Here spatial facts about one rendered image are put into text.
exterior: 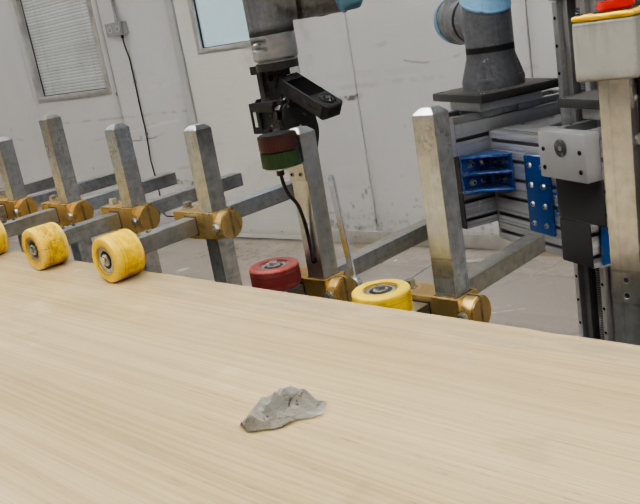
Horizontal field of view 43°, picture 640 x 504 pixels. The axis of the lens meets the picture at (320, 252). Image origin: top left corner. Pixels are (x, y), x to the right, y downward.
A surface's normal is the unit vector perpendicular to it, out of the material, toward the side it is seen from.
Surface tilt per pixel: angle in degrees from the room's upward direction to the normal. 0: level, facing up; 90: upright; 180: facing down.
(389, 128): 90
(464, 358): 0
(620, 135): 90
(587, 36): 90
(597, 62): 90
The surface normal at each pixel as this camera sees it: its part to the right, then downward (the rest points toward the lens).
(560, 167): -0.91, 0.25
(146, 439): -0.16, -0.95
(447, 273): -0.67, 0.31
